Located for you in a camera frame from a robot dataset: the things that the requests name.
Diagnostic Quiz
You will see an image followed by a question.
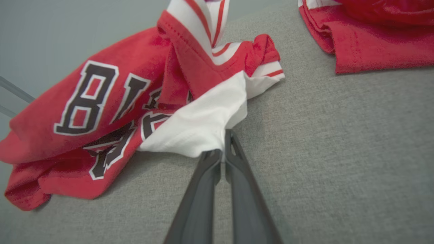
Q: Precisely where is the red shorts white stripe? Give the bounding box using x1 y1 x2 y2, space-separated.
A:
298 0 434 74

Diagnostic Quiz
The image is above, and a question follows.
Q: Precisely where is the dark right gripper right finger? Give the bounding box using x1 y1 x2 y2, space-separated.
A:
224 129 283 244

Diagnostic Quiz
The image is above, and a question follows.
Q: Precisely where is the grey fabric sofa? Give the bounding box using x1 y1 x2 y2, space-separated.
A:
0 0 434 244

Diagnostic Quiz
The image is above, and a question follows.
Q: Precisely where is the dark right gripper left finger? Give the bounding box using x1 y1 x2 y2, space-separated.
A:
164 149 224 244

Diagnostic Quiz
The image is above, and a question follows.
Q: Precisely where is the red basketball jersey shirt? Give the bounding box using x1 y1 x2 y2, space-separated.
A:
0 0 285 211

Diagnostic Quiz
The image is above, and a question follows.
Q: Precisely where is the grey metal wheeled frame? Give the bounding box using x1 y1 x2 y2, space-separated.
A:
0 76 36 119

